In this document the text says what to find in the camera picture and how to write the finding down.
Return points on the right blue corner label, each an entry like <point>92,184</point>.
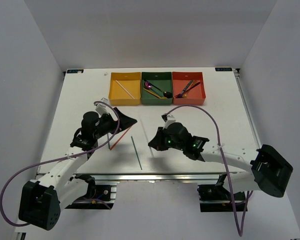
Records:
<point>223,69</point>

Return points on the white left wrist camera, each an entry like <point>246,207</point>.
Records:
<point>100,108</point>

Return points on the clear chopstick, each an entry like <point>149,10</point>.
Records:
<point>146,136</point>
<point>124,89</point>

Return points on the black spoon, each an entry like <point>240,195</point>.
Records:
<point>167,94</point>

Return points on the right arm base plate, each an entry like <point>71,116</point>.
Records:
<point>214,199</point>

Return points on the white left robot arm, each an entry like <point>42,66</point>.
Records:
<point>42,200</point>

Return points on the yellow container box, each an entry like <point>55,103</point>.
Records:
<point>132,82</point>

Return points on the red container box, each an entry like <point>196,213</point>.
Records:
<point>196,96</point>

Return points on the left blue corner label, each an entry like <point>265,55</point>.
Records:
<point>74,71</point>

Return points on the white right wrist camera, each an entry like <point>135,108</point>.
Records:
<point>168,120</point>

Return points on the ornate gold fork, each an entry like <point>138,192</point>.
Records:
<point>185,96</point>

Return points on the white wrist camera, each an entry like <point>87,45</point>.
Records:
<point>100,108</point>
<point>168,120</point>

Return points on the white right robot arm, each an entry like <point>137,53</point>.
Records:
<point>263,169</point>

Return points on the iridescent pink spoon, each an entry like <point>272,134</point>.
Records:
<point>147,85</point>

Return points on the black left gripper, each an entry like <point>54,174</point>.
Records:
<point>126,122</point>

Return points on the aluminium table frame rail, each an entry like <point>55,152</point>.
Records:
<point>183,177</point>

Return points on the blue corner label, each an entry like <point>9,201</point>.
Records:
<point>74,71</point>
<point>223,69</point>

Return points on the green chopstick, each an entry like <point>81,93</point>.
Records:
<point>136,152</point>
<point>108,141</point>

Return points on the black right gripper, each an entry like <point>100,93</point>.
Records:
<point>157,142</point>

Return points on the green container box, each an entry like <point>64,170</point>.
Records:
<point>163,80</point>

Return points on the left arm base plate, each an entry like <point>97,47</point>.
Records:
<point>99,195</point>

